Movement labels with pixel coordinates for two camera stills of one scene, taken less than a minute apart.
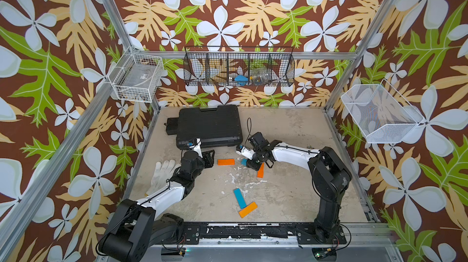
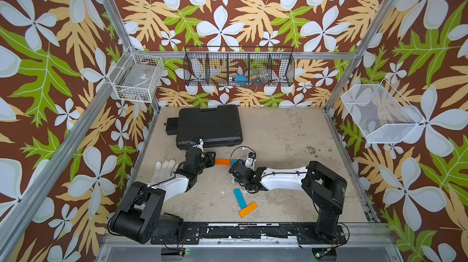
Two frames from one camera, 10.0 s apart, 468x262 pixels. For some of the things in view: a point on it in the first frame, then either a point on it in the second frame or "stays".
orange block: x=247 y=209 stays
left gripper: x=208 y=160 stays
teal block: x=240 y=198 stays
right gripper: x=252 y=166 to x=236 y=180
